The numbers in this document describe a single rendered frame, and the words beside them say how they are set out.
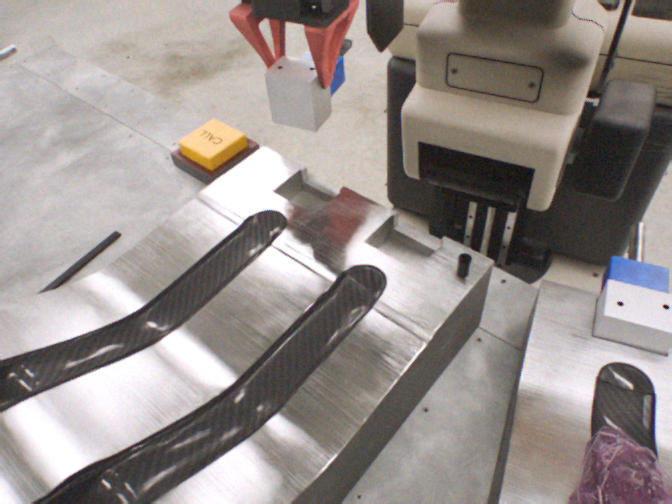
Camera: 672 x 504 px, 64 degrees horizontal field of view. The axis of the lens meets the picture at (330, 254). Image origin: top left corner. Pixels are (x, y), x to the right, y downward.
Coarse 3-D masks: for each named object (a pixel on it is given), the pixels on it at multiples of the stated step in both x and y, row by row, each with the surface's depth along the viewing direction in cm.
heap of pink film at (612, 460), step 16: (608, 432) 35; (624, 432) 35; (592, 448) 33; (608, 448) 32; (624, 448) 32; (640, 448) 32; (592, 464) 31; (608, 464) 31; (624, 464) 30; (640, 464) 31; (656, 464) 31; (592, 480) 30; (608, 480) 29; (624, 480) 29; (640, 480) 29; (656, 480) 29; (576, 496) 30; (592, 496) 29; (608, 496) 28; (624, 496) 28; (640, 496) 29; (656, 496) 29
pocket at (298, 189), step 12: (288, 180) 51; (300, 180) 52; (276, 192) 50; (288, 192) 52; (300, 192) 53; (312, 192) 52; (324, 192) 51; (300, 204) 52; (312, 204) 52; (324, 204) 52
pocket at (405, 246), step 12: (396, 216) 46; (384, 228) 46; (396, 228) 47; (372, 240) 46; (384, 240) 47; (396, 240) 48; (408, 240) 47; (420, 240) 46; (384, 252) 47; (396, 252) 47; (408, 252) 47; (420, 252) 47; (432, 252) 46; (408, 264) 46; (420, 264) 46
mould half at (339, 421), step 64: (256, 192) 50; (128, 256) 46; (192, 256) 45; (320, 256) 44; (384, 256) 43; (448, 256) 43; (0, 320) 38; (64, 320) 40; (192, 320) 41; (256, 320) 41; (384, 320) 39; (448, 320) 39; (64, 384) 34; (128, 384) 36; (192, 384) 37; (320, 384) 37; (384, 384) 36; (0, 448) 30; (64, 448) 30; (256, 448) 33; (320, 448) 34
